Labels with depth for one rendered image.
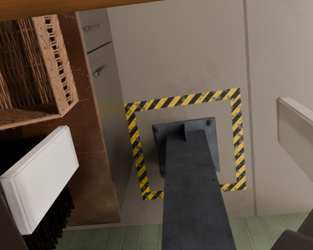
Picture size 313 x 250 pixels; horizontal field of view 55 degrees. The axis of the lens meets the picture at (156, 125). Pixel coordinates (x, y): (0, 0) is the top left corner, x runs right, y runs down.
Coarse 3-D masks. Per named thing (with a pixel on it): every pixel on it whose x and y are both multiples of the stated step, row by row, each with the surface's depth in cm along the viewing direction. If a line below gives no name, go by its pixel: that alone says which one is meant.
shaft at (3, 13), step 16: (0, 0) 25; (16, 0) 25; (32, 0) 25; (48, 0) 25; (64, 0) 25; (80, 0) 25; (96, 0) 25; (112, 0) 25; (128, 0) 25; (144, 0) 26; (160, 0) 26; (0, 16) 26; (16, 16) 26; (32, 16) 27
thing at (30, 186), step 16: (64, 128) 19; (48, 144) 16; (64, 144) 18; (32, 160) 14; (48, 160) 16; (64, 160) 18; (0, 176) 13; (16, 176) 13; (32, 176) 14; (48, 176) 16; (64, 176) 18; (16, 192) 13; (32, 192) 14; (48, 192) 16; (16, 208) 13; (32, 208) 14; (48, 208) 15; (16, 224) 13; (32, 224) 14
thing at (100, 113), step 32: (64, 32) 87; (96, 32) 107; (96, 64) 103; (96, 96) 99; (32, 128) 98; (96, 128) 97; (128, 128) 148; (96, 160) 101; (128, 160) 140; (96, 192) 106; (96, 224) 111
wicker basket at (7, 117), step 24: (0, 24) 86; (24, 24) 85; (48, 24) 79; (0, 48) 88; (24, 48) 88; (48, 48) 77; (0, 72) 91; (24, 72) 90; (48, 72) 75; (0, 96) 94; (24, 96) 93; (48, 96) 93; (72, 96) 89; (0, 120) 84; (24, 120) 79
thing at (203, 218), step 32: (192, 96) 151; (224, 96) 150; (160, 128) 156; (192, 128) 156; (160, 160) 164; (192, 160) 127; (160, 192) 172; (192, 192) 105; (192, 224) 90; (224, 224) 88
